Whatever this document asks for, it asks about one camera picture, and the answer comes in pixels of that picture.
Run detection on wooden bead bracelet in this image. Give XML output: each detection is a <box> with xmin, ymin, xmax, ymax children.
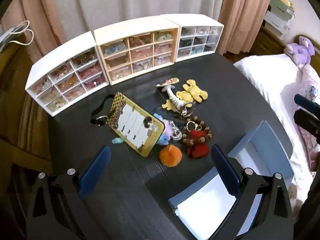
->
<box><xmin>180</xmin><ymin>115</ymin><xmax>213</xmax><ymax>147</ymax></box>

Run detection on red knitted keychain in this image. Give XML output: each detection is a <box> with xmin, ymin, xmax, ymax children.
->
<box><xmin>186</xmin><ymin>129</ymin><xmax>210</xmax><ymax>158</ymax></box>

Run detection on blue fuzzy plush keychain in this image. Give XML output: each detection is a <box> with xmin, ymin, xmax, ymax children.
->
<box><xmin>112</xmin><ymin>114</ymin><xmax>173</xmax><ymax>147</ymax></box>

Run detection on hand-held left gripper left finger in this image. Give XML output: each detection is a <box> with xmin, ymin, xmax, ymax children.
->
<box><xmin>26</xmin><ymin>145</ymin><xmax>112</xmax><ymax>240</ymax></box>

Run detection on yellow bear plush keychain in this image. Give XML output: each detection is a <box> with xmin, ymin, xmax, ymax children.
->
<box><xmin>161</xmin><ymin>79</ymin><xmax>208</xmax><ymax>110</ymax></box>

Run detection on beige drawer organizer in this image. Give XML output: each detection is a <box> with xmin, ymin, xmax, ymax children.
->
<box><xmin>93</xmin><ymin>17</ymin><xmax>181</xmax><ymax>86</ymax></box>

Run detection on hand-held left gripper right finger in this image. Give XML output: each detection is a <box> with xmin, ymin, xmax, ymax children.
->
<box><xmin>211</xmin><ymin>144</ymin><xmax>295</xmax><ymax>240</ymax></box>

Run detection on pink floral pillow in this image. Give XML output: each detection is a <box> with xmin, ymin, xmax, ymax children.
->
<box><xmin>296</xmin><ymin>64</ymin><xmax>320</xmax><ymax>173</ymax></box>

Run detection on wooden bed headboard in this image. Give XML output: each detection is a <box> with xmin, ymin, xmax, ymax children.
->
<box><xmin>259</xmin><ymin>26</ymin><xmax>320</xmax><ymax>57</ymax></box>

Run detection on orange pompom keychain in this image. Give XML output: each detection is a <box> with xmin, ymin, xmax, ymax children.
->
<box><xmin>159</xmin><ymin>145</ymin><xmax>182</xmax><ymax>167</ymax></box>

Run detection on white storage box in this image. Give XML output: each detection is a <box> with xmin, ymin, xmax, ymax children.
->
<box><xmin>264</xmin><ymin>10</ymin><xmax>292</xmax><ymax>33</ymax></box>

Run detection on paper bag with rope handle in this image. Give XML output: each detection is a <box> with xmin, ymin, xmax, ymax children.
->
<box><xmin>0</xmin><ymin>20</ymin><xmax>34</xmax><ymax>52</ymax></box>

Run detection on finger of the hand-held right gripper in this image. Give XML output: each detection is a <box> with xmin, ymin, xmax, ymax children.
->
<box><xmin>294</xmin><ymin>94</ymin><xmax>320</xmax><ymax>113</ymax></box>
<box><xmin>293</xmin><ymin>108</ymin><xmax>320</xmax><ymax>133</ymax></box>

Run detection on silver chain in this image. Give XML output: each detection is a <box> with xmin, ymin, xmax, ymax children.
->
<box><xmin>169</xmin><ymin>120</ymin><xmax>183</xmax><ymax>141</ymax></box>

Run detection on small white drawer organizer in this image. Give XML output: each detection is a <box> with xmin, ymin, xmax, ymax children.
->
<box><xmin>164</xmin><ymin>14</ymin><xmax>224</xmax><ymax>63</ymax></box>

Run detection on yellow checkered luggage tag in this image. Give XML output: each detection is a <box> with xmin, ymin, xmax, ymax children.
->
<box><xmin>109</xmin><ymin>92</ymin><xmax>166</xmax><ymax>158</ymax></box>

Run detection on large white drawer organizer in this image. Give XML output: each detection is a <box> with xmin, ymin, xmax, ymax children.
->
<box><xmin>25</xmin><ymin>31</ymin><xmax>111</xmax><ymax>117</ymax></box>

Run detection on purple plush toy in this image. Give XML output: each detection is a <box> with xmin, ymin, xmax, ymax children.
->
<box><xmin>284</xmin><ymin>36</ymin><xmax>316</xmax><ymax>67</ymax></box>

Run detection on mushroom keychain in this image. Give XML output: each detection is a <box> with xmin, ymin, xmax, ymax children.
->
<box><xmin>156</xmin><ymin>77</ymin><xmax>187</xmax><ymax>110</ymax></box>

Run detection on white sheer curtain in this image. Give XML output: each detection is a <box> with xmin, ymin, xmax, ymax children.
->
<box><xmin>49</xmin><ymin>0</ymin><xmax>229</xmax><ymax>40</ymax></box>

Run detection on green storage box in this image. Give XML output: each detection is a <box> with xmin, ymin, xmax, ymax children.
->
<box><xmin>271</xmin><ymin>0</ymin><xmax>295</xmax><ymax>19</ymax></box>

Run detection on dark cardboard box white inside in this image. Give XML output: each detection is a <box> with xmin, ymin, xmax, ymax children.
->
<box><xmin>168</xmin><ymin>120</ymin><xmax>295</xmax><ymax>232</ymax></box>

